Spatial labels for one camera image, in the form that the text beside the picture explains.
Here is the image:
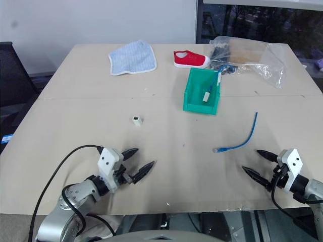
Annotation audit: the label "blue cable with white couplers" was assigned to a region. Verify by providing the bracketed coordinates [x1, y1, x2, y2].
[201, 64, 233, 103]

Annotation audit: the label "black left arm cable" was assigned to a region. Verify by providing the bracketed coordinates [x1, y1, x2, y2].
[28, 144, 116, 242]

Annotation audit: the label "black items inside bag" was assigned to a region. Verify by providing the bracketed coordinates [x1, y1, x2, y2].
[210, 41, 240, 75]

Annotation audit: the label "light blue striped cloth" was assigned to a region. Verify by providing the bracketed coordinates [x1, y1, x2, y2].
[108, 39, 158, 77]

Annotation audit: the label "wooden board inside bag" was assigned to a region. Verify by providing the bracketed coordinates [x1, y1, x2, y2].
[229, 41, 266, 64]

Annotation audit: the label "purple object behind window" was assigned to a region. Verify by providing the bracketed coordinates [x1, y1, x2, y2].
[312, 55, 323, 72]

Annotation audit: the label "clear plastic bag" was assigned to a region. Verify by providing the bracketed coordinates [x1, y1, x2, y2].
[208, 35, 287, 89]

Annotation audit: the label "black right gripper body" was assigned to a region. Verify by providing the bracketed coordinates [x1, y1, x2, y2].
[270, 162, 290, 191]

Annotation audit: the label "black mesh office chair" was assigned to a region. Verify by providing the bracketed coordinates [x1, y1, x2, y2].
[0, 41, 42, 128]

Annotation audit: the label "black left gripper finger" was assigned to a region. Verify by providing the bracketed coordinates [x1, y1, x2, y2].
[122, 148, 140, 161]
[132, 160, 155, 185]

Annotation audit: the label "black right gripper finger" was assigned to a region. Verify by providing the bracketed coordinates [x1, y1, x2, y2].
[256, 149, 279, 163]
[242, 165, 273, 192]

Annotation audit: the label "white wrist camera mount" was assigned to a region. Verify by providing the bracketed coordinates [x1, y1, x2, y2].
[97, 148, 125, 195]
[277, 148, 304, 194]

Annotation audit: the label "red canvas shoe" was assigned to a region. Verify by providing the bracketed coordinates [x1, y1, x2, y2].
[173, 50, 211, 69]

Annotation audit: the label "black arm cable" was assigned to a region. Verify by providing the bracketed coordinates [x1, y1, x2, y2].
[28, 144, 116, 242]
[271, 169, 317, 239]

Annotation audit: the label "green plastic bin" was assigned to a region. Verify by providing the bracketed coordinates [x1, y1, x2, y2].
[182, 67, 223, 116]

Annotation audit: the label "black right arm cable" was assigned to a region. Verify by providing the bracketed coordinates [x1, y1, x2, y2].
[271, 169, 317, 239]

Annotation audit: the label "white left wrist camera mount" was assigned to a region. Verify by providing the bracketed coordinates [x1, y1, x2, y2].
[97, 148, 125, 195]

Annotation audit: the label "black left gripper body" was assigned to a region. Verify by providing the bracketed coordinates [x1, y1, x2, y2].
[115, 158, 134, 188]

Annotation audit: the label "loose blue Ethernet cable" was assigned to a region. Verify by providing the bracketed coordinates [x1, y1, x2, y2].
[213, 111, 259, 153]

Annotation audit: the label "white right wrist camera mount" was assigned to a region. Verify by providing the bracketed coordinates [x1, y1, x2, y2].
[277, 148, 304, 194]

